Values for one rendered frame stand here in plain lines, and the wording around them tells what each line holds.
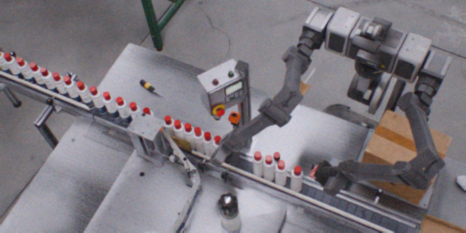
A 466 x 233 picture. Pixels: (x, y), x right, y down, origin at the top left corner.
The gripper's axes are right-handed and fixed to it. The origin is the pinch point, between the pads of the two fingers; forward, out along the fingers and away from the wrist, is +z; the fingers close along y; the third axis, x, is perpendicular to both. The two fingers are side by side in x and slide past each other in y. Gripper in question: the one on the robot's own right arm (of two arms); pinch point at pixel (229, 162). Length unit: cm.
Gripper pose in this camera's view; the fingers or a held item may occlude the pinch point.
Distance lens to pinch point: 252.8
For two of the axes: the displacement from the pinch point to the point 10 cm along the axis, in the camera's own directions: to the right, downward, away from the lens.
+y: 9.0, 3.4, -2.7
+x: 4.3, -7.8, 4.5
